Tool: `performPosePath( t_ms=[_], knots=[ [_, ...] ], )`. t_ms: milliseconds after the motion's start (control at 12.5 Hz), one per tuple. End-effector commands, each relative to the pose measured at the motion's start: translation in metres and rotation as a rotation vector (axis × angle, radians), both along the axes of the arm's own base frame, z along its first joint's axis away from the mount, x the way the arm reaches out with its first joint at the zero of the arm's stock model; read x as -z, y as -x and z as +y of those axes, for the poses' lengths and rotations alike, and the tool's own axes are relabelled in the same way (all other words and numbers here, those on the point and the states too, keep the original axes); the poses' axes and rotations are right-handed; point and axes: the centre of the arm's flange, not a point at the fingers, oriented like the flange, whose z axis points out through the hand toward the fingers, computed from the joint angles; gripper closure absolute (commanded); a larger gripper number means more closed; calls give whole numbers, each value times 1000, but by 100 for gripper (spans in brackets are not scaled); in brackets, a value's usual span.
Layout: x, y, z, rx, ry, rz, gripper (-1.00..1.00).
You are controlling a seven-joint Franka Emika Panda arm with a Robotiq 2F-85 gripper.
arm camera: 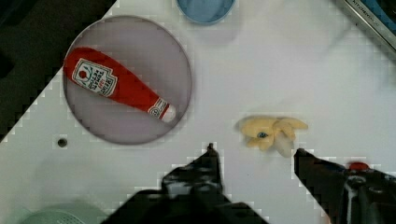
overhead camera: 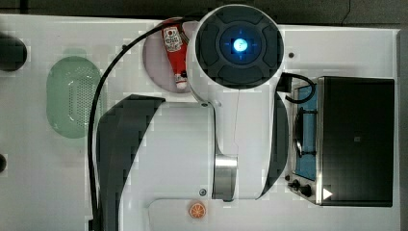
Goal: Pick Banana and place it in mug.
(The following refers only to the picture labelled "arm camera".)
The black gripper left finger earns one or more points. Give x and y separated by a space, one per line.
190 194

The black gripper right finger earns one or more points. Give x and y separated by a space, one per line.
357 194

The yellow plush peeled banana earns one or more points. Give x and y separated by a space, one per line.
266 132

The green plastic colander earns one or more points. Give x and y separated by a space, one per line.
66 213

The red plush ketchup bottle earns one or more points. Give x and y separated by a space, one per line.
94 71

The blue plastic cup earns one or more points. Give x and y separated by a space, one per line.
205 11

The toy oven with blue door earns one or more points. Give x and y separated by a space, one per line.
377 16

